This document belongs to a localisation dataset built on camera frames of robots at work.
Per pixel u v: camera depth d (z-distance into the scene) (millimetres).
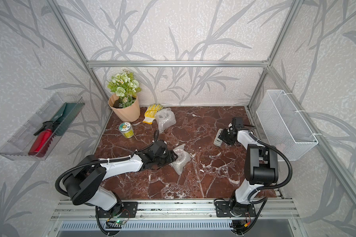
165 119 1001
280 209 754
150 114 1129
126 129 963
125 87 961
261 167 473
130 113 990
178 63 941
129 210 730
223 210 731
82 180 440
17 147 576
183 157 844
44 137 599
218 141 963
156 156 693
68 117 659
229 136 808
